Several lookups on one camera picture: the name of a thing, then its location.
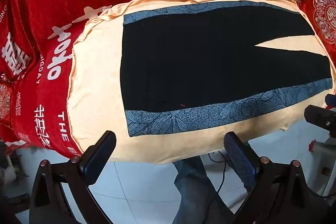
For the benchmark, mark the peach cloth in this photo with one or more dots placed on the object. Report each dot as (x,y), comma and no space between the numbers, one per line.
(97,77)

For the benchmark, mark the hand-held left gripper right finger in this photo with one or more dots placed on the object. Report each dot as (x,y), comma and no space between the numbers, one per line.
(239,158)

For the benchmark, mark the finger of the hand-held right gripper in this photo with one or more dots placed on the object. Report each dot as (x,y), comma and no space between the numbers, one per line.
(321,116)
(331,101)

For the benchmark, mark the person's leg in jeans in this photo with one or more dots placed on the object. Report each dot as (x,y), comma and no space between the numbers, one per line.
(194,187)

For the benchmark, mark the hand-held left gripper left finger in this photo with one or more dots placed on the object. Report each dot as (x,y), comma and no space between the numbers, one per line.
(101,153)

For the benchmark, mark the white plastic container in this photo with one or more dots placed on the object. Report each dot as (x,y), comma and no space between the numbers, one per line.
(14,169)

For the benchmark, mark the red cushion with round ornaments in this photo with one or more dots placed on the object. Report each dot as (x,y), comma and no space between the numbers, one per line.
(4,100)
(325,16)

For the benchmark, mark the black pants with patterned stripe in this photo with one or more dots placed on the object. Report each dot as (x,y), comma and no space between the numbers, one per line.
(197,61)

